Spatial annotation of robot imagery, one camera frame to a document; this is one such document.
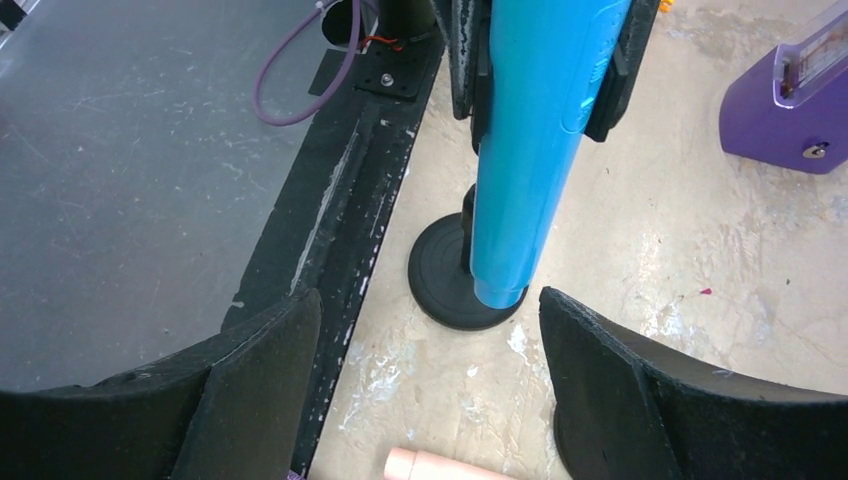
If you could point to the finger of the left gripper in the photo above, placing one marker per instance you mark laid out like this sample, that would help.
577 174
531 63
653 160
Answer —
617 87
465 25

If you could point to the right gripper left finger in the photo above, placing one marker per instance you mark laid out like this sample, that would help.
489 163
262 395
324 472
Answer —
228 407

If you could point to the pink microphone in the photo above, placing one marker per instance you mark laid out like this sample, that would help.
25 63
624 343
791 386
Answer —
404 464

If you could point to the black round-base mic stand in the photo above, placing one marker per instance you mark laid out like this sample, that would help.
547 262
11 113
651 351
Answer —
440 278

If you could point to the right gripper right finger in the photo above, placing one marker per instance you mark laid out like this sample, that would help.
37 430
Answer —
648 411

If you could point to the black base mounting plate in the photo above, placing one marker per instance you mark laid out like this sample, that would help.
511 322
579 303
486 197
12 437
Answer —
328 223

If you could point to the purple metronome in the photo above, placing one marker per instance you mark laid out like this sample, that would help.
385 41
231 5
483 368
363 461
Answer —
790 108

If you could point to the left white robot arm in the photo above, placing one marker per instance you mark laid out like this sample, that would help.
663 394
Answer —
352 27

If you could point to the blue microphone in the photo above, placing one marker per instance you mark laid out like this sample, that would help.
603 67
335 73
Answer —
549 59

